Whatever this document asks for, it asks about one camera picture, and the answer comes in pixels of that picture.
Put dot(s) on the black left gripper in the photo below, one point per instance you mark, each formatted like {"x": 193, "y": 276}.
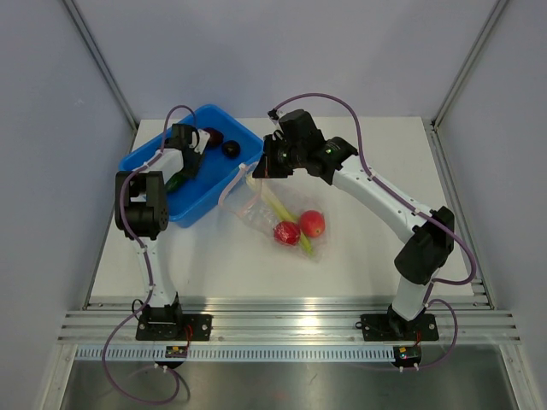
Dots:
{"x": 192, "y": 171}

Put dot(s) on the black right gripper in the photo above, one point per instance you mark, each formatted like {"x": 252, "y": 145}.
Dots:
{"x": 267, "y": 168}

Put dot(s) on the green cucumber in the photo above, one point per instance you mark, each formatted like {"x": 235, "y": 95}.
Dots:
{"x": 174, "y": 183}

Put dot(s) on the dark red onion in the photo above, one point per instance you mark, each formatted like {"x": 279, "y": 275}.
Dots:
{"x": 216, "y": 138}

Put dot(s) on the dark purple plum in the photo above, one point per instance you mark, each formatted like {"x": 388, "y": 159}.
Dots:
{"x": 231, "y": 149}

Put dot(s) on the white green leek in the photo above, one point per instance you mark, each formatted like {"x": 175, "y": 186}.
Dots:
{"x": 283, "y": 214}

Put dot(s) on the clear pink-dotted zip bag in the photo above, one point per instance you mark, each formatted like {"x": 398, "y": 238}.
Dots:
{"x": 241, "y": 201}

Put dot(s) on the red apple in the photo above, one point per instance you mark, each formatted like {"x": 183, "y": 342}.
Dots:
{"x": 312, "y": 223}

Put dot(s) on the red pomegranate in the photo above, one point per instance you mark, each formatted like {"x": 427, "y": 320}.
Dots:
{"x": 286, "y": 233}

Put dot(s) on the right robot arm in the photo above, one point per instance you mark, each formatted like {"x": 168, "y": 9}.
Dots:
{"x": 427, "y": 242}

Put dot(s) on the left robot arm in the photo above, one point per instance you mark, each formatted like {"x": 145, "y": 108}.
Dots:
{"x": 141, "y": 212}

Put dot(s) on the blue plastic bin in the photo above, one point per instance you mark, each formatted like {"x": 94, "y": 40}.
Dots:
{"x": 197, "y": 196}

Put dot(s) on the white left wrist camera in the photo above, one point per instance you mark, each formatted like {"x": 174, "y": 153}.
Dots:
{"x": 199, "y": 140}

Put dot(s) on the right aluminium frame post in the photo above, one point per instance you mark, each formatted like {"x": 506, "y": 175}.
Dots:
{"x": 469, "y": 62}

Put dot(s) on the aluminium frame post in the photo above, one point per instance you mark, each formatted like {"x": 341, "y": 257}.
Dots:
{"x": 85, "y": 33}
{"x": 469, "y": 62}

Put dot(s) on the right side aluminium rail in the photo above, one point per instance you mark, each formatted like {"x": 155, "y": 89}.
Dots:
{"x": 451, "y": 194}

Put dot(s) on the left aluminium frame post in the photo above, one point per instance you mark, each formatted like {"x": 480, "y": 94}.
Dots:
{"x": 85, "y": 33}

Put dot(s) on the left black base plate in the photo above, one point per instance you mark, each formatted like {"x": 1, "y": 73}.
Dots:
{"x": 188, "y": 326}

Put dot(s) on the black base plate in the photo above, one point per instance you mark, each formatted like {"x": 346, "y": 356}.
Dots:
{"x": 188, "y": 326}
{"x": 384, "y": 327}

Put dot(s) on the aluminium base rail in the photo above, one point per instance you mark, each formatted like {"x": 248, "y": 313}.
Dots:
{"x": 297, "y": 321}

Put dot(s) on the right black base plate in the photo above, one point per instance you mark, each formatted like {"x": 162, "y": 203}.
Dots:
{"x": 384, "y": 327}

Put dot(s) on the white slotted cable duct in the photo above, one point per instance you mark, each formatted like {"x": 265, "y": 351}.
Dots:
{"x": 206, "y": 353}

